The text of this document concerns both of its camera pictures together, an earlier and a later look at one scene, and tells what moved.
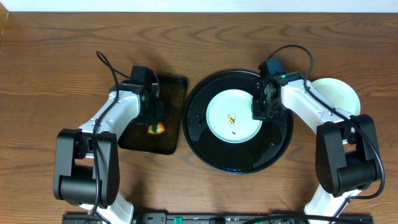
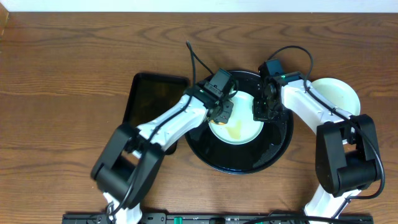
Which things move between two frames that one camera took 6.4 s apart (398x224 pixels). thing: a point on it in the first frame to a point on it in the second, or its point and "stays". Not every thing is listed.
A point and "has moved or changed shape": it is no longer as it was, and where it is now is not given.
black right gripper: x=259 y=110 stays
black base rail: x=223 y=218 stays
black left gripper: x=156 y=115 to x=224 y=113
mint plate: x=229 y=117 stays
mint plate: x=339 y=93 stays
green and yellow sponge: x=156 y=129 has moved or changed shape
